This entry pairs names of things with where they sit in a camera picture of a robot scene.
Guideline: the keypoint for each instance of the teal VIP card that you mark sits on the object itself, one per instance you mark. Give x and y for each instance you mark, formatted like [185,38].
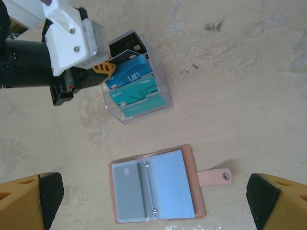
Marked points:
[139,92]

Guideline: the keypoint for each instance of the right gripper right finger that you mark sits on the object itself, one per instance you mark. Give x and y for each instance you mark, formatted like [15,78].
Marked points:
[280,206]

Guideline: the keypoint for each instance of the greyish chip card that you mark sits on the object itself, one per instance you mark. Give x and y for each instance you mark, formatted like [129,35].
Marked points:
[127,191]

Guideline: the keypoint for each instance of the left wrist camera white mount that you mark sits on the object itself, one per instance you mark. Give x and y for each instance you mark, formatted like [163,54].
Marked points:
[69,36]

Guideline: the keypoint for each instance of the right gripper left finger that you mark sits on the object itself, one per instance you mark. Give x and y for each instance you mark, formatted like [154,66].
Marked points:
[21,206]

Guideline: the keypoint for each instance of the navy bank card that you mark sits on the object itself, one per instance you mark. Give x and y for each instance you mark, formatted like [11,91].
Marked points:
[124,56]

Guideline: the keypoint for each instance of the black VIP card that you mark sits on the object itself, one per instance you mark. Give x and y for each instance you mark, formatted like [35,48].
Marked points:
[127,44]

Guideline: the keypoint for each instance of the blue VIP card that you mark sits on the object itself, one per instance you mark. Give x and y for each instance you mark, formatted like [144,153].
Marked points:
[129,74]

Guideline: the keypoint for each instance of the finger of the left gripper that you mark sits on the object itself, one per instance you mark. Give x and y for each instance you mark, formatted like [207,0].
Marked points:
[100,72]

